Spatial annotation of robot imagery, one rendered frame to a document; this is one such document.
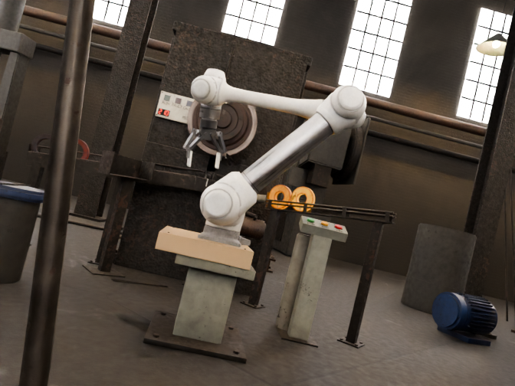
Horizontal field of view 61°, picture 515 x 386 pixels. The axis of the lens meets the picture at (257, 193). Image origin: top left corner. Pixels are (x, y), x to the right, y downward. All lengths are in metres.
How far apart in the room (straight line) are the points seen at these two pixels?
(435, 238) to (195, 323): 3.38
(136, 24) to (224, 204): 4.64
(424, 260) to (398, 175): 5.07
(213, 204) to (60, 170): 1.10
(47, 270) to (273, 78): 2.83
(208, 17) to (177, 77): 6.65
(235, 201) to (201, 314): 0.52
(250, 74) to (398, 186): 6.88
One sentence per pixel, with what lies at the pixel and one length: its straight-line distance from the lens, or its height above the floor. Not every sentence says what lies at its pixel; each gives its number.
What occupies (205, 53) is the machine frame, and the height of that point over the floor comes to 1.58.
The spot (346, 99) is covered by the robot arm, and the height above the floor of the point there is 1.05.
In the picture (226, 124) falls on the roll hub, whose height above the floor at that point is 1.08.
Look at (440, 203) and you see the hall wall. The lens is 10.09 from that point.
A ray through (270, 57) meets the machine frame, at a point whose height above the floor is 1.67.
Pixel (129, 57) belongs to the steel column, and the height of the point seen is 2.06.
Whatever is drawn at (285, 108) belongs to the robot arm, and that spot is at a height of 1.03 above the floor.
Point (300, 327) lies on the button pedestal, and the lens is 2.32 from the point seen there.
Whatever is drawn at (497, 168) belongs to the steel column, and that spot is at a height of 1.88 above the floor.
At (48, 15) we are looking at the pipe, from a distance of 9.62.
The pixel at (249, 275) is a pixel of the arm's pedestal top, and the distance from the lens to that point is 1.77.
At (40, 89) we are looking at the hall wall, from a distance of 10.07.
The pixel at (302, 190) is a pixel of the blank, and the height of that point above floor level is 0.78.
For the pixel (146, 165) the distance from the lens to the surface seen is 2.87.
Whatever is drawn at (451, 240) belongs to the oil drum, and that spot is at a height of 0.76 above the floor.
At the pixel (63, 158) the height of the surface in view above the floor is 0.59.
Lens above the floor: 0.58
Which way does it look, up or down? 2 degrees up
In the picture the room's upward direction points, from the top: 14 degrees clockwise
